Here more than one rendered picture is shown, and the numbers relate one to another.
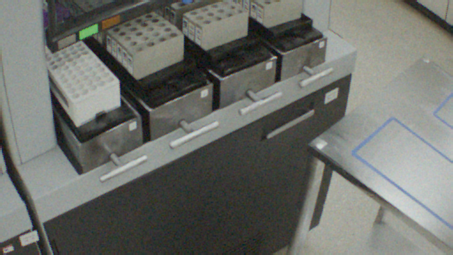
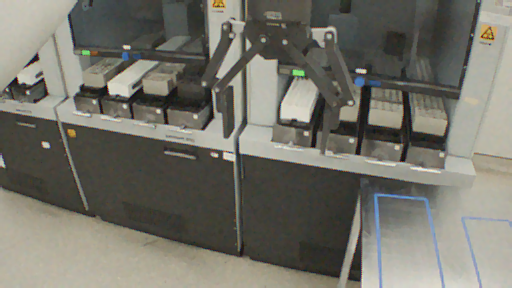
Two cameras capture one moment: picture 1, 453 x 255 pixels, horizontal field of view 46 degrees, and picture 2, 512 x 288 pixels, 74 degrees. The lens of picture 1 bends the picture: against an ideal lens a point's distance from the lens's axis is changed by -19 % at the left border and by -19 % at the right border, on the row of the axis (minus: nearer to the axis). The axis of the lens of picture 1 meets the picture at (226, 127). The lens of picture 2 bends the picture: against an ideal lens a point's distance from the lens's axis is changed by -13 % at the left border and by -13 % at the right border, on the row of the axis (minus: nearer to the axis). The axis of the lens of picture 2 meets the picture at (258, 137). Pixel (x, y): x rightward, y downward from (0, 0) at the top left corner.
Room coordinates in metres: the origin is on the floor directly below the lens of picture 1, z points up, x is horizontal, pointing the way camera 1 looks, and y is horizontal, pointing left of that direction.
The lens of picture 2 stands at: (0.06, -0.67, 1.49)
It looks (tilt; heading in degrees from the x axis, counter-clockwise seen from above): 33 degrees down; 56
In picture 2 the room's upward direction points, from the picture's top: straight up
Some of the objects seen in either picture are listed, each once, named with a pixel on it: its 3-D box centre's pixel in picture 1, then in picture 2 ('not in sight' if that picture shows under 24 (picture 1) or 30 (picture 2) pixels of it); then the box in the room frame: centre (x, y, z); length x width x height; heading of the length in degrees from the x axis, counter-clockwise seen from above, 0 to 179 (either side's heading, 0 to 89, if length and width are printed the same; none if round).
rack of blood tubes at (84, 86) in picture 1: (66, 68); (302, 96); (0.91, 0.32, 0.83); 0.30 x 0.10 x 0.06; 40
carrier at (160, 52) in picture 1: (156, 55); (341, 111); (0.93, 0.14, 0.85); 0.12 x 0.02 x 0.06; 131
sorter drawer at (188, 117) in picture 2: not in sight; (215, 82); (0.76, 0.71, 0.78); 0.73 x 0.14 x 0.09; 40
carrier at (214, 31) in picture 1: (222, 28); (385, 117); (1.03, 0.02, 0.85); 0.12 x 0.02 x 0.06; 129
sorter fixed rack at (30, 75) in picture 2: not in sight; (45, 67); (0.10, 1.28, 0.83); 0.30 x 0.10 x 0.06; 40
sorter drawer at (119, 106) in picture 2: not in sight; (154, 75); (0.56, 0.94, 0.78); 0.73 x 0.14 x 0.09; 40
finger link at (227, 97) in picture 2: not in sight; (228, 112); (0.29, -0.25, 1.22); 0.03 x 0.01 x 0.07; 40
